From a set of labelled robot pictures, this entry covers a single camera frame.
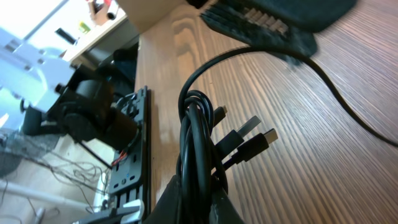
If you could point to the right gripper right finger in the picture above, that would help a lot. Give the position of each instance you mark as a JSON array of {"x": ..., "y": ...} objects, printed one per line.
[{"x": 222, "y": 210}]

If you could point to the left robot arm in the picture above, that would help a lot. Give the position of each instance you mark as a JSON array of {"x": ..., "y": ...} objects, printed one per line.
[{"x": 80, "y": 101}]

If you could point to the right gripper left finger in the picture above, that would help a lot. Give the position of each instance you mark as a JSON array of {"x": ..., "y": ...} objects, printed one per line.
[{"x": 169, "y": 208}]

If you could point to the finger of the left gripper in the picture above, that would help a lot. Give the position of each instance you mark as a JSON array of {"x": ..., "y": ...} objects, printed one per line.
[
  {"x": 246, "y": 22},
  {"x": 309, "y": 15}
]

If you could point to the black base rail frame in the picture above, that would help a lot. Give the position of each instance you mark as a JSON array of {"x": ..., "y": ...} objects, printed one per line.
[{"x": 129, "y": 186}]

